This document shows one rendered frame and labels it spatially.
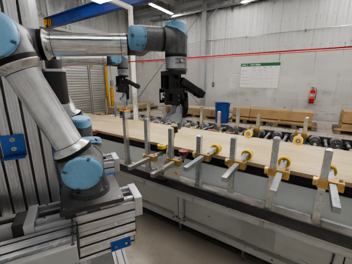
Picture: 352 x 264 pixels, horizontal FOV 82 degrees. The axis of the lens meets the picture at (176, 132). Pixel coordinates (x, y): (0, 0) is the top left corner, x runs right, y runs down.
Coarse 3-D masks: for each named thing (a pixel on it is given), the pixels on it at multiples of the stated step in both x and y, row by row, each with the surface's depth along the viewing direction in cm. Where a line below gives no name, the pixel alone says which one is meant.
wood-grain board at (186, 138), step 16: (96, 128) 253; (112, 128) 253; (128, 128) 253; (160, 128) 253; (192, 128) 253; (176, 144) 191; (192, 144) 191; (208, 144) 191; (224, 144) 191; (240, 144) 191; (256, 144) 191; (288, 144) 191; (256, 160) 152; (304, 160) 152; (320, 160) 152; (336, 160) 152; (304, 176) 132; (336, 176) 127
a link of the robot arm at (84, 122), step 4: (76, 116) 123; (80, 116) 124; (84, 116) 125; (88, 116) 125; (72, 120) 118; (76, 120) 117; (80, 120) 118; (84, 120) 119; (88, 120) 121; (76, 124) 117; (80, 124) 118; (84, 124) 119; (88, 124) 121; (76, 128) 118; (80, 128) 118; (84, 128) 119; (88, 128) 121; (80, 132) 119; (84, 132) 120; (88, 132) 121; (92, 132) 126; (84, 136) 120; (88, 136) 122
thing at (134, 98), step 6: (114, 0) 251; (120, 6) 265; (126, 6) 267; (132, 6) 275; (132, 12) 277; (132, 18) 278; (132, 24) 280; (132, 60) 290; (132, 66) 293; (132, 72) 295; (132, 78) 297; (132, 90) 302
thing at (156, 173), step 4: (180, 156) 172; (184, 156) 172; (168, 164) 155; (172, 164) 158; (164, 168) 150; (168, 168) 154; (152, 172) 142; (156, 172) 142; (160, 172) 146; (152, 176) 140; (156, 176) 142
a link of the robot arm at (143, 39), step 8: (128, 32) 64; (136, 32) 61; (144, 32) 62; (152, 32) 62; (160, 32) 63; (128, 40) 66; (136, 40) 62; (144, 40) 62; (152, 40) 63; (160, 40) 64; (136, 48) 64; (144, 48) 64; (152, 48) 65; (160, 48) 66
